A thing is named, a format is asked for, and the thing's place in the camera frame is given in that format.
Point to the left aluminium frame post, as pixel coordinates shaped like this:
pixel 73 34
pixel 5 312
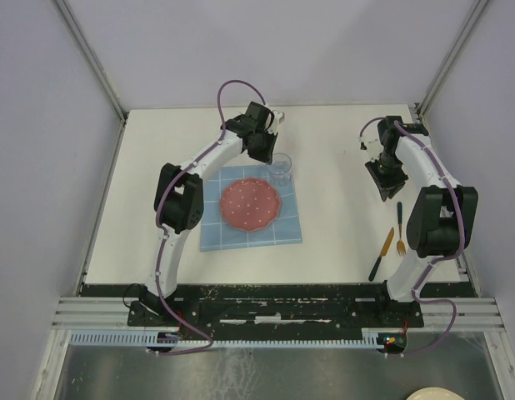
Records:
pixel 66 13

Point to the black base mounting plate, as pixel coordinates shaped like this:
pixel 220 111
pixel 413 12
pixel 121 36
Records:
pixel 270 311

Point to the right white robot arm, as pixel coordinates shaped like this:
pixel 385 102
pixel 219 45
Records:
pixel 441 222

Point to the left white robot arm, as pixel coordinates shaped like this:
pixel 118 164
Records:
pixel 179 200

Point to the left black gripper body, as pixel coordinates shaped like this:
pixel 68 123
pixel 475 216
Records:
pixel 263 147

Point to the right aluminium frame post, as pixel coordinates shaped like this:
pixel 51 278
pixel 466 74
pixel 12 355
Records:
pixel 465 32

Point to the aluminium frame post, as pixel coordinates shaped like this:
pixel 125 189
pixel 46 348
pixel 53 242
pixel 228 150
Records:
pixel 66 13
pixel 465 32

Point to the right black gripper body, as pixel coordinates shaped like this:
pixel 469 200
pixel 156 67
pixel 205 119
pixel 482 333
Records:
pixel 387 172

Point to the green handled gold fork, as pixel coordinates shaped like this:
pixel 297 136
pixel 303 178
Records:
pixel 401 248

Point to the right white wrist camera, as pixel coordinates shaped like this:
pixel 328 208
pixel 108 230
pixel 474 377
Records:
pixel 372 147

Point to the cream plate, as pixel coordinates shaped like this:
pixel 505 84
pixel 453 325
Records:
pixel 434 393

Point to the pink dotted plate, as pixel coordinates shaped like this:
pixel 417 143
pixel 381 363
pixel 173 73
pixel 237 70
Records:
pixel 249 204

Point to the clear plastic cup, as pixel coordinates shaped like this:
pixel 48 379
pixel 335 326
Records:
pixel 280 170

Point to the green handled gold knife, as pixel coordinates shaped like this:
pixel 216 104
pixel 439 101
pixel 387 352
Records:
pixel 381 255

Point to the light blue cable duct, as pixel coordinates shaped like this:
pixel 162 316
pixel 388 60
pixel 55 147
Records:
pixel 161 339

